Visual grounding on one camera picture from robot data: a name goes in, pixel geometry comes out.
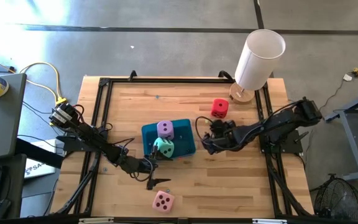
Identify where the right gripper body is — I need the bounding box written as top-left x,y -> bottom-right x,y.
211,124 -> 239,147

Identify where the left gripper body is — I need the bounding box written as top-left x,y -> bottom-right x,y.
121,155 -> 155,180

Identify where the large green foam die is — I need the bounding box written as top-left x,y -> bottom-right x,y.
152,137 -> 175,159

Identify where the large pink foam die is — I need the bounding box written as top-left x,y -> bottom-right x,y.
152,190 -> 176,214

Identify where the large purple foam die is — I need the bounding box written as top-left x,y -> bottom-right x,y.
156,120 -> 175,141

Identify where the large red foam die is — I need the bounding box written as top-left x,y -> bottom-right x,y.
211,98 -> 229,119

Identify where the blue plastic bin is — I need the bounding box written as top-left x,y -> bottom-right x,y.
140,118 -> 197,160

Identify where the white shade table lamp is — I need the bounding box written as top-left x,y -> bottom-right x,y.
229,29 -> 287,105

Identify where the white printed box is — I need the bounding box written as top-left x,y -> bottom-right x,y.
25,138 -> 65,179

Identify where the blue-grey metal desk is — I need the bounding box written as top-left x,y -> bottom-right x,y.
324,86 -> 358,182

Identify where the black desk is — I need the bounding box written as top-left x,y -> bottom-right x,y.
0,154 -> 27,220

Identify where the black floor fan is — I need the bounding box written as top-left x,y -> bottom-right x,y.
313,173 -> 358,223

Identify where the silver frame bracket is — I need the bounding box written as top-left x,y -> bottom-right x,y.
78,218 -> 114,224
252,218 -> 288,224

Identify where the yellow cable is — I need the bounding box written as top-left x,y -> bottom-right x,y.
0,52 -> 68,105

